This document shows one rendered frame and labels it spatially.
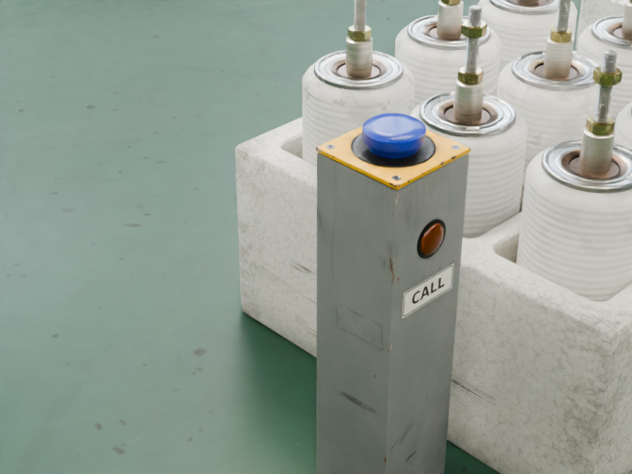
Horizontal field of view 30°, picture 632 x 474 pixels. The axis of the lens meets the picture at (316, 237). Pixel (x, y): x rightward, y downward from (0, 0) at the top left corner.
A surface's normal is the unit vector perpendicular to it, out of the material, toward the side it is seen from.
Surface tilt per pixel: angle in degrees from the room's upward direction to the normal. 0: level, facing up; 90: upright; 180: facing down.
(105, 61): 0
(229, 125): 0
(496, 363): 90
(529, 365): 90
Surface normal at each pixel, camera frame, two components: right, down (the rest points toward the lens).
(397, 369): 0.70, 0.38
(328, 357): -0.71, 0.37
